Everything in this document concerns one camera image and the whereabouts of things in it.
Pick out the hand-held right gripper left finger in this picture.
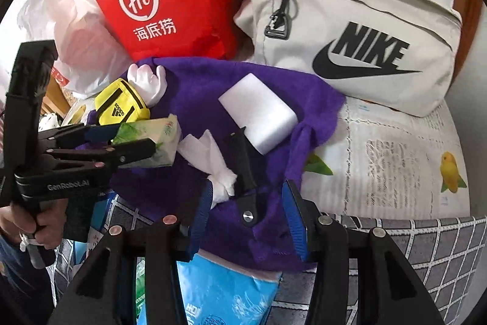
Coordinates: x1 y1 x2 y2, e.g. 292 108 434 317
47 180 214 325

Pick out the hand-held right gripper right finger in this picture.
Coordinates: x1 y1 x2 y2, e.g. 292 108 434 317
282 179 444 325

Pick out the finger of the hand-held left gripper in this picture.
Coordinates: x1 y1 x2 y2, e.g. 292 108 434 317
40 138 157 170
37 122 117 145

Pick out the yellow face mask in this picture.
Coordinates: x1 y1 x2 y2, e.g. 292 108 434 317
94 79 150 125

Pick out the green tissue pack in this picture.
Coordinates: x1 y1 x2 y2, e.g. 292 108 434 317
110 114 182 169

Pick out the white tissue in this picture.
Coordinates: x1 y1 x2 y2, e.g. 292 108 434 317
178 129 239 204

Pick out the white glove green cuff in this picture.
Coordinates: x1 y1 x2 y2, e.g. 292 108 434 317
127 63 167 107

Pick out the white sponge block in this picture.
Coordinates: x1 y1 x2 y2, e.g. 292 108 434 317
219 73 297 155

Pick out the person's left forearm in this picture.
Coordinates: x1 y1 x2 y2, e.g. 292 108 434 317
0 235 58 325

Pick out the person's left hand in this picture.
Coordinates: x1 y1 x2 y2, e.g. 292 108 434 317
0 200 70 254

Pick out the white plastic shopping bag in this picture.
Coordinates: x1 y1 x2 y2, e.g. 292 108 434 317
17 0 134 100

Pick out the blue tissue pack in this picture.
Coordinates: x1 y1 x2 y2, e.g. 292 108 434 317
137 253 284 325

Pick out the purple towel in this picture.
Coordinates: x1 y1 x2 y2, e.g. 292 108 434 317
74 56 347 272

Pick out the fruit printed white tablecloth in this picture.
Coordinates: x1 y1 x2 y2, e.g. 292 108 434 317
61 97 471 220

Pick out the grey checked cloth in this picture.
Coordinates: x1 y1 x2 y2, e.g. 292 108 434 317
53 192 487 325

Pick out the grey fabric bag black logo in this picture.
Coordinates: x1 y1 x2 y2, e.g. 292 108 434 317
233 0 464 118

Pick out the dark brown wooden headboard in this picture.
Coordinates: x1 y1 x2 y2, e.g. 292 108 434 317
454 0 487 120

